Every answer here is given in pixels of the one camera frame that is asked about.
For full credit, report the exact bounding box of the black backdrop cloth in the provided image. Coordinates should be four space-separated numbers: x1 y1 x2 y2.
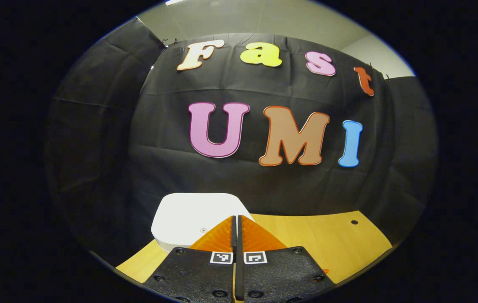
43 17 439 270

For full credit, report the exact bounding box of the white desktop garbage bin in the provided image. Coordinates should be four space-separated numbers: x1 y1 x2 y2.
151 193 255 253

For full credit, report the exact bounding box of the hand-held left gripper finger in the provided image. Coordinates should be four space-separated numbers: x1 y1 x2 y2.
142 215 237 303
237 215 336 303

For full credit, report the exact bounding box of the wooden desktop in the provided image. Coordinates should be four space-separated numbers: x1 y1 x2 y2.
115 210 393 287

